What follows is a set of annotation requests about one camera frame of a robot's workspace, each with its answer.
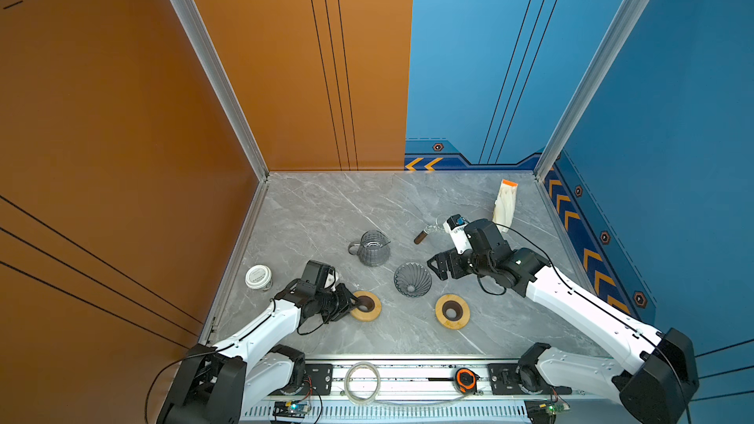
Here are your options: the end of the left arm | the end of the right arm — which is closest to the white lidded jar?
the end of the left arm

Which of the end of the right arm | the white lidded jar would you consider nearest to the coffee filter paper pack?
the end of the right arm

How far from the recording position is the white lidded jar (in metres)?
0.85

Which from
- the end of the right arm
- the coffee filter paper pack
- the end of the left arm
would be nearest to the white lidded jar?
the end of the left arm

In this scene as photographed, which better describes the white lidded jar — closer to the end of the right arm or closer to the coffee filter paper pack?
the end of the right arm

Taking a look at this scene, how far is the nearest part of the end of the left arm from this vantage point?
634 millimetres
